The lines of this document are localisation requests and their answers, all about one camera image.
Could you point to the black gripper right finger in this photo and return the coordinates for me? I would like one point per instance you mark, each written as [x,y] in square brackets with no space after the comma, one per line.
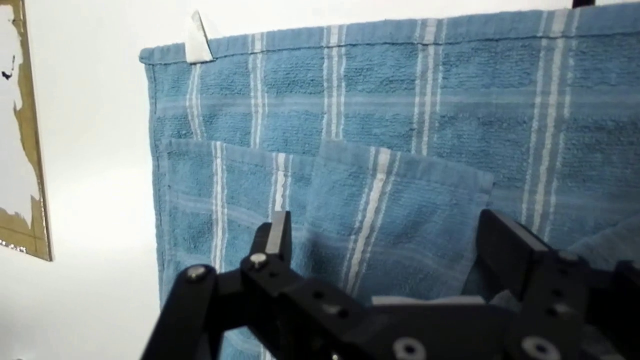
[561,306]

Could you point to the blue striped towel cloth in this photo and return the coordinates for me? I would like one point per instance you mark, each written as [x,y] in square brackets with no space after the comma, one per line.
[401,121]

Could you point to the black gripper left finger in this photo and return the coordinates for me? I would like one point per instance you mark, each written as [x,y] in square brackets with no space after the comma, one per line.
[266,306]

